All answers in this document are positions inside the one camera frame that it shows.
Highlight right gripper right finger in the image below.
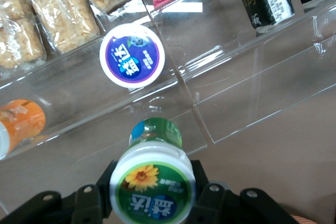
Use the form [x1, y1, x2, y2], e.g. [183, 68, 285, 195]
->
[188, 159, 299, 224]

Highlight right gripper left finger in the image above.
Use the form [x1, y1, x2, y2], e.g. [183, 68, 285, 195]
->
[0, 159, 119, 224]

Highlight green gum bottle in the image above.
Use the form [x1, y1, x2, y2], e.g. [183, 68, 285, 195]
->
[109, 117, 196, 224]

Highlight orange gum bottle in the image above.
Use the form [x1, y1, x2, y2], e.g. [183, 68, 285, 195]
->
[0, 99, 47, 161]

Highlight blue gum bottle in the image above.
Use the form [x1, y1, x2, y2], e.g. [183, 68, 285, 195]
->
[99, 23, 166, 89]

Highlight clear acrylic step display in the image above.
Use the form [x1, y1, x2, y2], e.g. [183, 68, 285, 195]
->
[0, 0, 336, 162]

